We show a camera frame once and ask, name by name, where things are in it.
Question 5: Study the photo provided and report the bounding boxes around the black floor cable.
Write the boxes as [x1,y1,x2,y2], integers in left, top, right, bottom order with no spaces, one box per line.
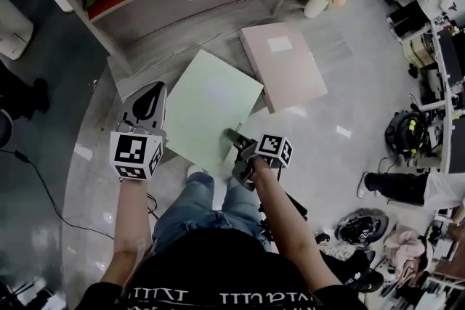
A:
[0,148,117,241]

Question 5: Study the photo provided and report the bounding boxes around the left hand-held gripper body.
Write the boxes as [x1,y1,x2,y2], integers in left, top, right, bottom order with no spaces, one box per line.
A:
[110,81,169,181]

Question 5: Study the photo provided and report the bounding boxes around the person's right forearm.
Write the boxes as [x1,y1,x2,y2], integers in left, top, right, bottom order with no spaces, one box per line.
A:
[249,155,344,294]

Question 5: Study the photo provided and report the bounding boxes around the white bin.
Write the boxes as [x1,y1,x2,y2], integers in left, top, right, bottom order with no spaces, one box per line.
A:
[0,0,36,61]

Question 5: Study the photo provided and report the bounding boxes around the black and yellow vacuum cleaner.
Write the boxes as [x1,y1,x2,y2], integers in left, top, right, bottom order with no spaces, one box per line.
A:
[384,108,432,158]

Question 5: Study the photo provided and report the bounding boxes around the person's white shoe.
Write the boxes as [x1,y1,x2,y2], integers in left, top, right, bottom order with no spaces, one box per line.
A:
[186,163,209,179]

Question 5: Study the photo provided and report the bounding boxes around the grey wooden shelf unit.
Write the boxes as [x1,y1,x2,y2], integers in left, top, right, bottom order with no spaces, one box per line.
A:
[28,0,355,101]

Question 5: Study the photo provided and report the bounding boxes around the person's black printed shirt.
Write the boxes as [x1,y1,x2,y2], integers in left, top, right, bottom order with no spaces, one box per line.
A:
[84,227,368,310]

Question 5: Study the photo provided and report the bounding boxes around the pale green item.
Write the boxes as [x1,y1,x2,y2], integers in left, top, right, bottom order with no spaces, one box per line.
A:
[161,49,265,176]

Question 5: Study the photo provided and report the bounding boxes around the person's legs in blue jeans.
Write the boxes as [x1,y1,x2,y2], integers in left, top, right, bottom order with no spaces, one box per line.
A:
[151,171,278,256]

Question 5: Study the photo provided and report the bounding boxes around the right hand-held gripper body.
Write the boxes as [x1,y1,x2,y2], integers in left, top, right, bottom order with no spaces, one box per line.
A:
[232,134,294,192]

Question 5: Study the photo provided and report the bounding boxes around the pink cloth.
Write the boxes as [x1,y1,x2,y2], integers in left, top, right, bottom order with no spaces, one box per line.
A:
[384,223,426,274]

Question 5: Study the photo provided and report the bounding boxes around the cardboard box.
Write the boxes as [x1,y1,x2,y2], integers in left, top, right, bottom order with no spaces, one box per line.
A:
[402,34,437,69]

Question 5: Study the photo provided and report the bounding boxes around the black shoes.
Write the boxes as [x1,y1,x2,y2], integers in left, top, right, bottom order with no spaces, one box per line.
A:
[318,249,385,294]

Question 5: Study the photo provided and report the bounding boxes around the pale pink item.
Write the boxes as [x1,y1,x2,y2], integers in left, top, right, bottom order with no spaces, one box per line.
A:
[238,22,328,115]

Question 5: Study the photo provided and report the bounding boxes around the white office desk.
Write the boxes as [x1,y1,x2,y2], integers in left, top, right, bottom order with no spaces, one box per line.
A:
[417,20,465,175]

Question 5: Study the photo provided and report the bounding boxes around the person's left forearm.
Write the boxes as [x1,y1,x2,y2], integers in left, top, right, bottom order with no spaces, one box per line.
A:
[98,176,154,286]

